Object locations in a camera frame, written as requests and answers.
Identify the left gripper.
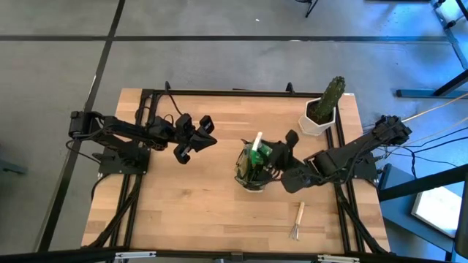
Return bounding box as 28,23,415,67
173,113,219,165

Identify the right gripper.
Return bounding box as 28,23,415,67
260,129,312,194

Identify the green plastic spray bottle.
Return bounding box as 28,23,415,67
247,131,273,175

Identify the cream green-trimmed gardening bag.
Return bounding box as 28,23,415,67
233,137,279,193

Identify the small rake wooden handle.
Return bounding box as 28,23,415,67
289,201,306,241

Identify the white hexagonal plant pot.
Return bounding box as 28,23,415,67
298,97,337,137

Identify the green cactus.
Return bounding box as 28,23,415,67
314,75,347,124

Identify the blue-grey cabinet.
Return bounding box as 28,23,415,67
378,163,456,253

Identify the black support beam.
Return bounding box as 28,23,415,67
377,163,468,203

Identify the black tripod leg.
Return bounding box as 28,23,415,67
304,0,320,18

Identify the blue floor beam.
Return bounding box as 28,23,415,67
396,88,468,99

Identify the white panel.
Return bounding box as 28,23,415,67
411,186,464,239

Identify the black rig bar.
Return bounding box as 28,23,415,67
0,246,468,263

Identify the black diagonal stand beam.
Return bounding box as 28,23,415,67
433,69,468,98

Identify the grey metal stand beam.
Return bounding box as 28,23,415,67
430,0,468,71

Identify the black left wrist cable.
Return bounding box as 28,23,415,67
162,93,186,125

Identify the black aluminium table frame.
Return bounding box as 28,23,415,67
83,80,389,255

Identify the silver bracket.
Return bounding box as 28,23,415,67
316,254,361,263
114,251,157,261

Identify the yellow power cable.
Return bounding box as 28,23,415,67
401,93,468,122

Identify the black floor cable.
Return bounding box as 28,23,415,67
409,126,468,149
376,135,468,169

